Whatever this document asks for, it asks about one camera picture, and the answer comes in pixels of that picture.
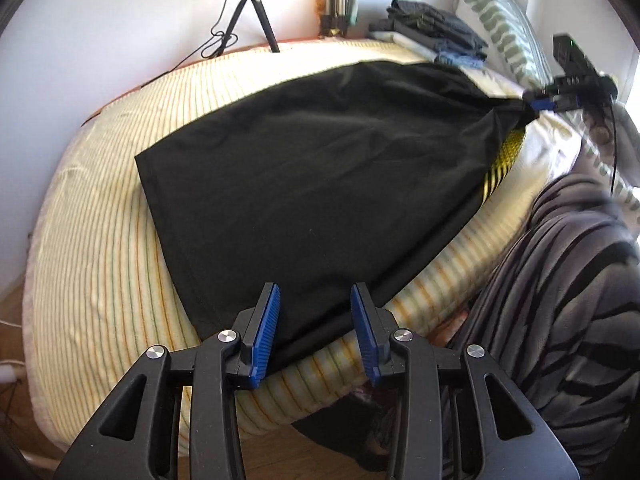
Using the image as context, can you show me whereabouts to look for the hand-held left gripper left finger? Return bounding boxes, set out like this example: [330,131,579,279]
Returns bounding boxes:
[52,282,282,480]

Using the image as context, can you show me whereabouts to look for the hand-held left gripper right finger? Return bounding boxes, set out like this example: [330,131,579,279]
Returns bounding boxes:
[350,282,581,480]

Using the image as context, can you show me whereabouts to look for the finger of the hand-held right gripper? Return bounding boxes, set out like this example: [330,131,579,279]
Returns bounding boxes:
[522,87,562,113]

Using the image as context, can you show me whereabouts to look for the black pants with yellow stripes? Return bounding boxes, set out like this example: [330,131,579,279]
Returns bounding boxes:
[135,60,541,368]

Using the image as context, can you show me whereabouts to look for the dark grey folded pants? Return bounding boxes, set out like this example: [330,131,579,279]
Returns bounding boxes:
[370,0,488,53]

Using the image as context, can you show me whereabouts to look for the white green patterned blanket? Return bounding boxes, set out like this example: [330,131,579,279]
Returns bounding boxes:
[520,110,640,211]

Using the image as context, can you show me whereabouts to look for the green patterned pillow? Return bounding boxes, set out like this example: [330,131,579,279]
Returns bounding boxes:
[452,0,556,93]

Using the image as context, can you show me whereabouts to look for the dark cloth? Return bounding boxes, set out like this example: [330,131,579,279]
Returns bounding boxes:
[291,382,401,473]

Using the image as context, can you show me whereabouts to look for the blue folded jeans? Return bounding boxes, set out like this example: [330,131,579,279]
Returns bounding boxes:
[432,42,488,68]

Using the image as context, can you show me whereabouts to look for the light grey folded cloth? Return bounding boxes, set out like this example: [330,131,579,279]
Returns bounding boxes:
[367,30,441,56]

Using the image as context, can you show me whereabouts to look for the yellow striped bed cover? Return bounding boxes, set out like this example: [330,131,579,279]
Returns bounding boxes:
[22,37,556,456]

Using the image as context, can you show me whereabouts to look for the person's grey striped clothing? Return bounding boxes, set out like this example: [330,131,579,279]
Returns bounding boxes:
[445,172,640,480]

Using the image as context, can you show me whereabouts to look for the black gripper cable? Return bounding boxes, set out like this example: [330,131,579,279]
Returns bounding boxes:
[602,75,623,196]

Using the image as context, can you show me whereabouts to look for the white cable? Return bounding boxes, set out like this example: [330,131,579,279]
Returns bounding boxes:
[0,317,23,383]

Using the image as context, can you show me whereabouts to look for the thin black cable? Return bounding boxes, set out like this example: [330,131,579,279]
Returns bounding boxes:
[172,0,238,68]

